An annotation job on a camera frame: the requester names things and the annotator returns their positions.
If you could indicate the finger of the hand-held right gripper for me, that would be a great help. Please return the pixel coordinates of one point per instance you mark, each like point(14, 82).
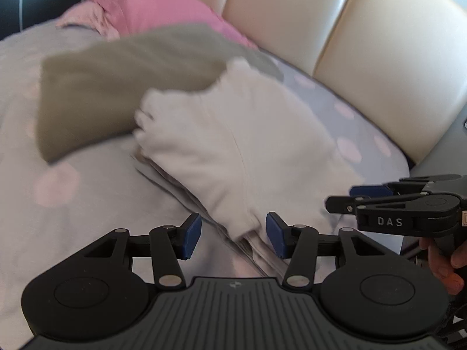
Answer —
point(368, 191)
point(341, 204)

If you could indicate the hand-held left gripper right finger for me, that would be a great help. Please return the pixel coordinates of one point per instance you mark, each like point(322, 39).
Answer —
point(275, 235)

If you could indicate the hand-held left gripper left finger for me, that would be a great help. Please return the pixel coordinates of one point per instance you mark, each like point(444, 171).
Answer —
point(191, 235)

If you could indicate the white shirt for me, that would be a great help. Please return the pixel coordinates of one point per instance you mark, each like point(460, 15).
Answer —
point(237, 146)
point(189, 206)

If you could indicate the person's right hand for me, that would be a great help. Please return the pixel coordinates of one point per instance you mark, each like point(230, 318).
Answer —
point(441, 268)

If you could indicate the polka dot bed sheet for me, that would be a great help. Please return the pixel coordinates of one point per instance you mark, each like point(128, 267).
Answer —
point(73, 226)

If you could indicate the cream padded headboard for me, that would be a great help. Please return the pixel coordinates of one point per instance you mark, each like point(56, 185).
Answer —
point(383, 43)

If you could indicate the olive green folded garment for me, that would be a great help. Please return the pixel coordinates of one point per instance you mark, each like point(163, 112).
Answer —
point(109, 91)

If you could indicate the pink pillow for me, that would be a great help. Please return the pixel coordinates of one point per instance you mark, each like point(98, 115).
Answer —
point(153, 7)

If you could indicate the pale pink printed cloth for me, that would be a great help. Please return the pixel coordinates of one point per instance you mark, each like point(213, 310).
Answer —
point(87, 20)

